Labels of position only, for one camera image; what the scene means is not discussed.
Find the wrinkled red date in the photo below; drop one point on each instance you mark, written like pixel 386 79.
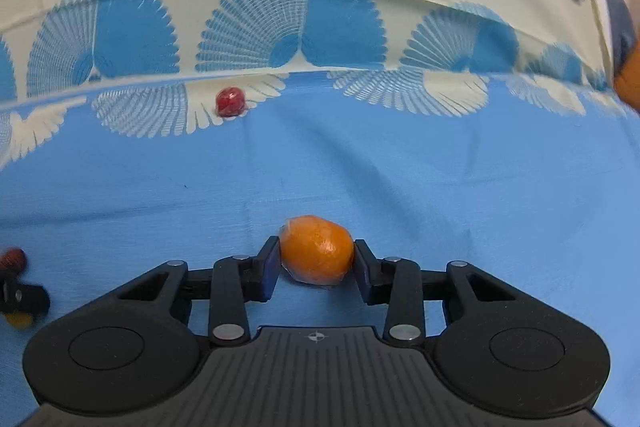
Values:
pixel 11 258

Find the orange object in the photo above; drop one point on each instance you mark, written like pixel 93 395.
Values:
pixel 630 82

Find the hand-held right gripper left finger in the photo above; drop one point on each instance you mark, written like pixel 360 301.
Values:
pixel 270 271

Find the small yellow-green fruit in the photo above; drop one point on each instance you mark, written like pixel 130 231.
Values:
pixel 17 321

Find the blue fan-print bedsheet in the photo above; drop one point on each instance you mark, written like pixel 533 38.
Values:
pixel 450 182

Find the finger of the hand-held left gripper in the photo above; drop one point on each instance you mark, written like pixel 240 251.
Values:
pixel 30 299

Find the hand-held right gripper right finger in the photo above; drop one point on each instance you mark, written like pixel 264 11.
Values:
pixel 363 273

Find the plastic-wrapped red fruit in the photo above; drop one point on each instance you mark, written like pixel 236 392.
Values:
pixel 230 101

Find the plastic-wrapped orange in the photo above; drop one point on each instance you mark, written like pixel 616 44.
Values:
pixel 315 249

